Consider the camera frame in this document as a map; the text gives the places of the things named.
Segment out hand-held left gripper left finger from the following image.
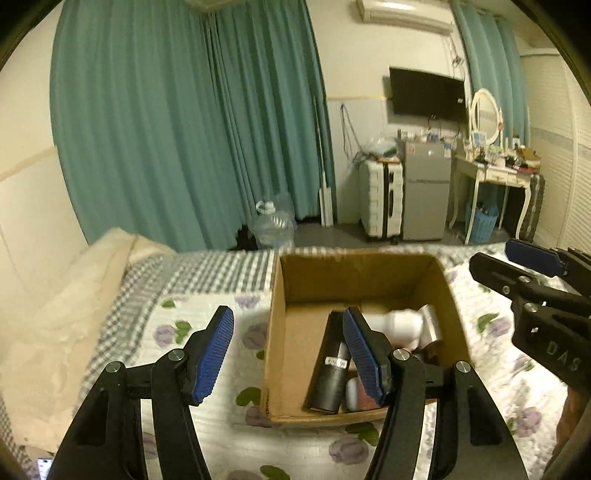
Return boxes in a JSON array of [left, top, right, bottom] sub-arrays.
[[55, 305, 235, 480]]

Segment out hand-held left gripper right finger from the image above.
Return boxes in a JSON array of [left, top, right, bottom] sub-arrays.
[[342, 307, 529, 480]]

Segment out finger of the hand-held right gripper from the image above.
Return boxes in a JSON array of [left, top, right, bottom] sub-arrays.
[[505, 239, 591, 296], [468, 252, 591, 319]]

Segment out small white round case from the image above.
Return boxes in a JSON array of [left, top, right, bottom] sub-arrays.
[[345, 377, 370, 411]]

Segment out black cylindrical bottle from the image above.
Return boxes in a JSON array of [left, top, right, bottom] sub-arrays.
[[302, 310, 352, 414]]

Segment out white plastic bottle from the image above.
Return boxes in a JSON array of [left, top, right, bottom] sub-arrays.
[[365, 308, 424, 349]]

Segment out large white charger adapter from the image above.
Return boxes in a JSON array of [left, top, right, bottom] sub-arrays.
[[418, 304, 446, 347]]

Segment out person's right forearm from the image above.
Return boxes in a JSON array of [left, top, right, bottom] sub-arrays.
[[544, 383, 591, 480]]

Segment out dark checkered suitcase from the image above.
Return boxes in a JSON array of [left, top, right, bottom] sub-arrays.
[[522, 173, 546, 243]]

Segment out blue plastic basket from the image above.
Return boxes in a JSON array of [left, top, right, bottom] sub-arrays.
[[465, 203, 499, 244]]

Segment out white floral quilt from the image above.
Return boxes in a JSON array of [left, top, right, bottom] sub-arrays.
[[0, 244, 573, 480]]

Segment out white dressing table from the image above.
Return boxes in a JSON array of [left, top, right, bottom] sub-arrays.
[[448, 152, 541, 245]]

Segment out grey small fridge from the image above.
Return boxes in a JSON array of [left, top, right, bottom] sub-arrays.
[[402, 140, 452, 241]]

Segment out white louvred wardrobe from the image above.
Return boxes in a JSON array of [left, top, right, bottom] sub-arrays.
[[519, 46, 591, 278]]

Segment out white suitcase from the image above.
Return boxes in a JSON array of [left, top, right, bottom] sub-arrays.
[[360, 159, 406, 244]]

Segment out clear water jug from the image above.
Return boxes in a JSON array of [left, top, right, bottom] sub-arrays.
[[254, 198, 296, 250]]

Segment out white oval mirror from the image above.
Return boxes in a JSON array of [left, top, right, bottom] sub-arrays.
[[468, 88, 503, 148]]

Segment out cream blanket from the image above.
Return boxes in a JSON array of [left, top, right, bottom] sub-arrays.
[[0, 226, 178, 455]]

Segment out white mop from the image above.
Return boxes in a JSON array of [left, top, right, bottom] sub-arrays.
[[314, 97, 335, 227]]

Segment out clear plastic bag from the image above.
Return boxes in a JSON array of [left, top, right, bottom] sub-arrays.
[[367, 136, 399, 160]]

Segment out narrow teal curtain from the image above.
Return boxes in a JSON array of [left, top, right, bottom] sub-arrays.
[[450, 0, 532, 148]]

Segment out wide teal curtain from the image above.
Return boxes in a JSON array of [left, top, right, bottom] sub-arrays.
[[50, 0, 245, 252]]

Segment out white air conditioner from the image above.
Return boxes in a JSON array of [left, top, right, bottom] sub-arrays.
[[355, 0, 454, 35]]

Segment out black wall television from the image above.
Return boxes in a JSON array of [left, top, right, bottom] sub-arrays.
[[389, 67, 466, 124]]

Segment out hanging wall cables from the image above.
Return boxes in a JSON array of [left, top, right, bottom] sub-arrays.
[[339, 104, 370, 169]]

